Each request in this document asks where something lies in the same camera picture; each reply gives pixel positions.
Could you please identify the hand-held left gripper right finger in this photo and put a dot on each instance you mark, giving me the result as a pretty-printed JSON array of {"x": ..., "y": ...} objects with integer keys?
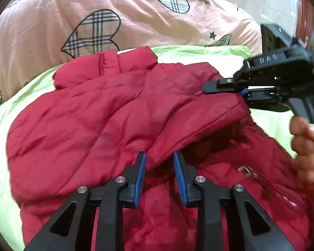
[{"x": 179, "y": 180}]

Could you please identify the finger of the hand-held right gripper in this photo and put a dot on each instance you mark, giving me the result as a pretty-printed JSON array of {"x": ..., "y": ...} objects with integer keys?
[
  {"x": 219, "y": 85},
  {"x": 264, "y": 99}
]

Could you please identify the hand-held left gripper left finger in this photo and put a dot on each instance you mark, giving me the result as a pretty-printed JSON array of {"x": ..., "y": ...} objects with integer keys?
[{"x": 140, "y": 177}]

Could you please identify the red puffer jacket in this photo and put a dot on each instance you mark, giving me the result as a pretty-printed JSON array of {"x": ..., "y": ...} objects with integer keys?
[{"x": 94, "y": 109}]

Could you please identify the person's right hand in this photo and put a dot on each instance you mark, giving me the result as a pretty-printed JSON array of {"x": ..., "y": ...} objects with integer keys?
[{"x": 304, "y": 132}]

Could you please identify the brown wooden furniture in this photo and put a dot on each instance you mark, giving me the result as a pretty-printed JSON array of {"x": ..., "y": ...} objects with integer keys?
[{"x": 302, "y": 18}]

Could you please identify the green bed sheet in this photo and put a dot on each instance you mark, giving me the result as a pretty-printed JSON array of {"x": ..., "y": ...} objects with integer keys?
[{"x": 5, "y": 125}]

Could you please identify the pink quilt with plaid hearts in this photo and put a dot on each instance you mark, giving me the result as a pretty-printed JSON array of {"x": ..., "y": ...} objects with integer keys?
[{"x": 41, "y": 31}]

